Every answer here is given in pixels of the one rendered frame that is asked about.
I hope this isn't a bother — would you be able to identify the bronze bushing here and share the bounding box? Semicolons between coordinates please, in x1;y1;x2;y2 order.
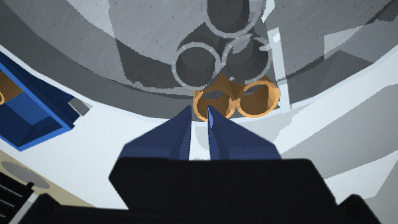
193;73;236;122
0;71;24;105
230;74;280;118

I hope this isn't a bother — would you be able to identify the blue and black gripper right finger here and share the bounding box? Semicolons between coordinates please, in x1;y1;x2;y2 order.
207;105;282;160

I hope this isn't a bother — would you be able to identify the blue crate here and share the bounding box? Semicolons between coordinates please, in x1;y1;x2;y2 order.
0;51;90;152

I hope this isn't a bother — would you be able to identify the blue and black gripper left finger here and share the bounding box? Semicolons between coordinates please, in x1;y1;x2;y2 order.
117;105;192;160

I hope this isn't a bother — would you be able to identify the grey metal ring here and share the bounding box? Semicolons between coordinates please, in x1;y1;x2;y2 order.
202;0;263;38
217;30;273;84
172;33;222;90

